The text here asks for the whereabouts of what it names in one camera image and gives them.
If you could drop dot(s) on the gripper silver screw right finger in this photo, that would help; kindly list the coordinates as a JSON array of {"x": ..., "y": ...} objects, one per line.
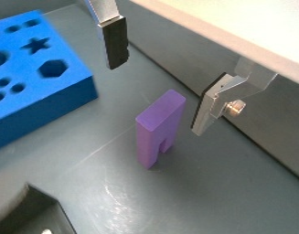
[{"x": 224, "y": 94}]

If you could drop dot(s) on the blue foam shape board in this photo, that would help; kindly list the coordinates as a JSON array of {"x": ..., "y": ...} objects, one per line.
[{"x": 44, "y": 80}]

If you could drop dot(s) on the black curved holder stand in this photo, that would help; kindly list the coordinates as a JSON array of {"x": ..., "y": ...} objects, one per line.
[{"x": 33, "y": 213}]

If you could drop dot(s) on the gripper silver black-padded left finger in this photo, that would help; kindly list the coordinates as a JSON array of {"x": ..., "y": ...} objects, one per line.
[{"x": 111, "y": 25}]

